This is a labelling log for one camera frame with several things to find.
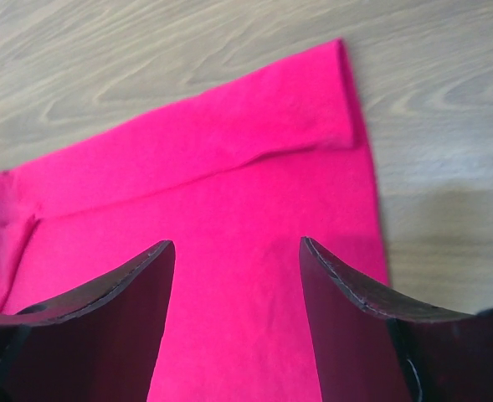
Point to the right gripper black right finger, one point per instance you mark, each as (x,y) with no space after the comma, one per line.
(372,343)

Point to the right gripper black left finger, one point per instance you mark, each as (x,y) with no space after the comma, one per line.
(97,342)

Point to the red t shirt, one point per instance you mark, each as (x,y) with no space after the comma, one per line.
(234,178)

